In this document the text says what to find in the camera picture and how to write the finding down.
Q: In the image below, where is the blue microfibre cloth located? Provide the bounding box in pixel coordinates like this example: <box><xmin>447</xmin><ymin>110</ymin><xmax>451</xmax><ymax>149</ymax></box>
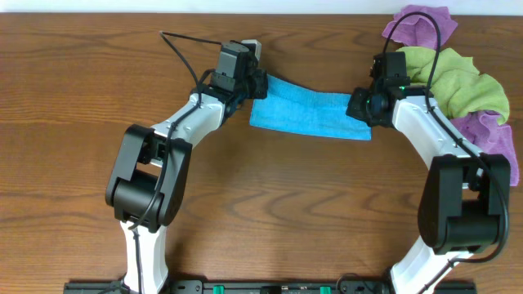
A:
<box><xmin>249</xmin><ymin>76</ymin><xmax>372</xmax><ymax>140</ymax></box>

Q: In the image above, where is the purple cloth at right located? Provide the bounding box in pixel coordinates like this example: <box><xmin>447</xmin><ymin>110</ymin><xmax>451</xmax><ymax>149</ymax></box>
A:
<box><xmin>450</xmin><ymin>110</ymin><xmax>520</xmax><ymax>187</ymax></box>

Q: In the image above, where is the purple cloth at top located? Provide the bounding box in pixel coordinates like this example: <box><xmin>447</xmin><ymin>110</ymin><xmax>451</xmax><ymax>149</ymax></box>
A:
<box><xmin>382</xmin><ymin>5</ymin><xmax>458</xmax><ymax>50</ymax></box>

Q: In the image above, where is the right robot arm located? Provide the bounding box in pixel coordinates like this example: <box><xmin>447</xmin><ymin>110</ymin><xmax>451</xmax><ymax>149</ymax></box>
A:
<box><xmin>346</xmin><ymin>78</ymin><xmax>510</xmax><ymax>293</ymax></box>

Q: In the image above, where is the purple cloth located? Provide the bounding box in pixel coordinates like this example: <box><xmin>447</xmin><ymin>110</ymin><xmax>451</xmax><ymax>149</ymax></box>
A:
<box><xmin>382</xmin><ymin>5</ymin><xmax>458</xmax><ymax>50</ymax></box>
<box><xmin>450</xmin><ymin>110</ymin><xmax>520</xmax><ymax>187</ymax></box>

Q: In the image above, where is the green microfibre cloth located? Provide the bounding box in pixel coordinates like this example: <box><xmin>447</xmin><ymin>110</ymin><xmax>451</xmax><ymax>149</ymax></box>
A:
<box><xmin>398</xmin><ymin>47</ymin><xmax>510</xmax><ymax>125</ymax></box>

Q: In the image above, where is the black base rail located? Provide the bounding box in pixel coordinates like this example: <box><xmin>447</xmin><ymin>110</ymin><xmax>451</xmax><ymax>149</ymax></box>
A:
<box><xmin>63</xmin><ymin>275</ymin><xmax>477</xmax><ymax>294</ymax></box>

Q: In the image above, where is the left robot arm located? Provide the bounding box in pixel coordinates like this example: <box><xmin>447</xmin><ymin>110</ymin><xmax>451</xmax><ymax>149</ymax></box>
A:
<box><xmin>105</xmin><ymin>69</ymin><xmax>268</xmax><ymax>293</ymax></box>

